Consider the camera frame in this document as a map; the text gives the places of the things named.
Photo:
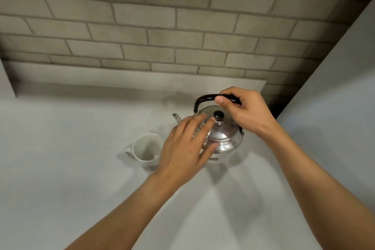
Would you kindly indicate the person's right hand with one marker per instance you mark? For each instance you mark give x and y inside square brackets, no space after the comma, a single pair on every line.
[253,113]

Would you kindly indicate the person's left hand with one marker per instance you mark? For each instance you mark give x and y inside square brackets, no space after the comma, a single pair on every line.
[180,156]

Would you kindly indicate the person's left thumb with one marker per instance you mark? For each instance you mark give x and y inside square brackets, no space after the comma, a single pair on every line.
[209,153]

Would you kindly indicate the person's left middle finger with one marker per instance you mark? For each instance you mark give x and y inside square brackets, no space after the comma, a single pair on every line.
[195,122]

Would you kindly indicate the person's right thumb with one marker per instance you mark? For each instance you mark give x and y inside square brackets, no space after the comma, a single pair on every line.
[227,103]

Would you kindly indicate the person's right forearm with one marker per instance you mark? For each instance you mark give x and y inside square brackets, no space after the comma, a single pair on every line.
[316,194]

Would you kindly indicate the person's left forearm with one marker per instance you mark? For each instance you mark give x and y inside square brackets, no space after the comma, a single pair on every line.
[123,220]

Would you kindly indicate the steel kettle lid black knob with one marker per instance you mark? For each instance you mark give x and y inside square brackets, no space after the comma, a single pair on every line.
[222,129]

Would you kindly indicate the white ceramic cup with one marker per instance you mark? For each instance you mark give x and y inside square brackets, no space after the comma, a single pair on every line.
[145,147]

